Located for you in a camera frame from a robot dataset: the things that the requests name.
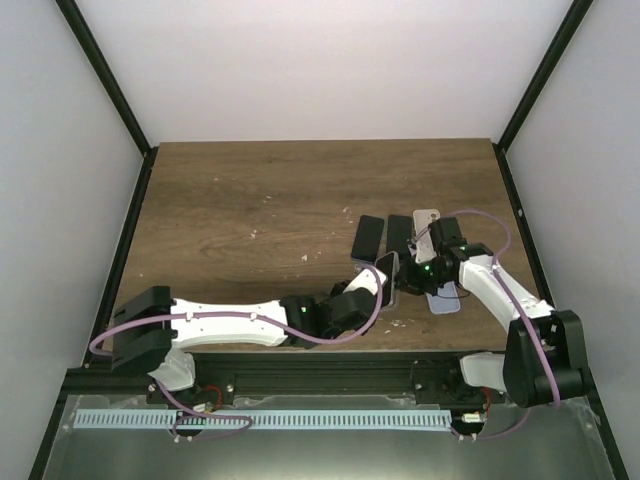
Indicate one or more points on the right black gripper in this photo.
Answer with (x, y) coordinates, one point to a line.
(407, 282)

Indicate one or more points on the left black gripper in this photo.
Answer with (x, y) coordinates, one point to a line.
(337, 286)

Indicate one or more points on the dark teal phone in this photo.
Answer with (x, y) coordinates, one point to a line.
(398, 235)

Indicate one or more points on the beige phone case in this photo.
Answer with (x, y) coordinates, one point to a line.
(422, 218)

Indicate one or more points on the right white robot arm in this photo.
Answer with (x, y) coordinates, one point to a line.
(545, 359)

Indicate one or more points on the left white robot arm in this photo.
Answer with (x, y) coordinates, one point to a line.
(154, 333)

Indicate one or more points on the metal front plate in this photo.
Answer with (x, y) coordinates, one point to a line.
(544, 444)

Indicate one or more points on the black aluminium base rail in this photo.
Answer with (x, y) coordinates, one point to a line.
(433, 376)

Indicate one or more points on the light blue slotted cable duct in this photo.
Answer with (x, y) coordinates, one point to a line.
(397, 420)

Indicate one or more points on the left black frame post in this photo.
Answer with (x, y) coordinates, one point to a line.
(81, 30)

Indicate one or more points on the black frame post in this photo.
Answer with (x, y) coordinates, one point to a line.
(562, 38)
(81, 30)

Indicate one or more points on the right black frame post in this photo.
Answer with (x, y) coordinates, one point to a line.
(562, 38)

